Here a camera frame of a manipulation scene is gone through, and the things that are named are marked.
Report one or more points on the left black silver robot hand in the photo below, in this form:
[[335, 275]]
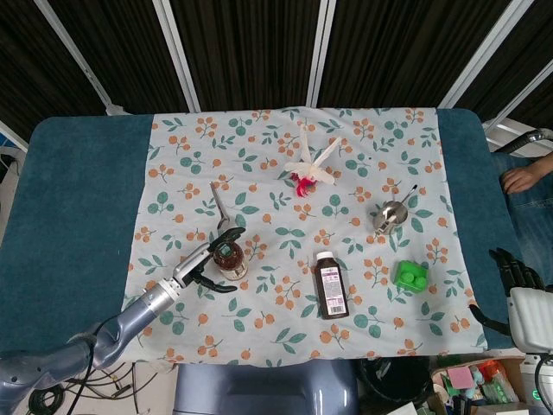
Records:
[[192, 261]]

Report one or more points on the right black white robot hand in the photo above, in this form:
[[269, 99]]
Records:
[[529, 315]]

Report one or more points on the brown tea bottle green cap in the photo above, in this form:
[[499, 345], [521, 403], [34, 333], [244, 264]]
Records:
[[231, 261]]

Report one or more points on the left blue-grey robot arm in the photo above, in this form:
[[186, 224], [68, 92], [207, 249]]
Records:
[[129, 317]]

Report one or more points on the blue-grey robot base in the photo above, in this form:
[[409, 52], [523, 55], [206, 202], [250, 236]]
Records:
[[268, 389]]

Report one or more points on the person's bare hand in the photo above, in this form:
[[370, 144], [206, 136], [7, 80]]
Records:
[[525, 178]]

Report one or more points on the brown medicine bottle white cap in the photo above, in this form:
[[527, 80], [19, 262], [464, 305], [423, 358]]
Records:
[[332, 289]]

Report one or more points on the metal tweezers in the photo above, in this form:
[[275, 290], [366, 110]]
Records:
[[219, 205]]

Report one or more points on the floral patterned tablecloth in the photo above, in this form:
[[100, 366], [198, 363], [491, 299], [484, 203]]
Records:
[[276, 242]]

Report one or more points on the cardboard box of clutter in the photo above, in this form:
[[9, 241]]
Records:
[[475, 384]]

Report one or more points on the person's blue jeans leg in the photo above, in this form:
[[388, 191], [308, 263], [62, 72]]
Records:
[[531, 225]]

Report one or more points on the green plastic block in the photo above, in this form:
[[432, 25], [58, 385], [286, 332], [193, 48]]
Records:
[[409, 277]]

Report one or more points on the teal fabric table cover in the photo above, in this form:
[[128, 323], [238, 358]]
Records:
[[78, 207]]

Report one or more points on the white feather shuttlecock red base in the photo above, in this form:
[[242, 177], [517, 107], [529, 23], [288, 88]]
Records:
[[312, 168]]

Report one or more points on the black waste bin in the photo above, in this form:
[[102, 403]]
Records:
[[393, 382]]

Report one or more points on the stainless steel measuring cup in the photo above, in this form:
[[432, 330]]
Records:
[[389, 216]]

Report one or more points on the white partition frame post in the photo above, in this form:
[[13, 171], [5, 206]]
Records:
[[479, 56], [82, 60], [177, 56], [319, 52]]

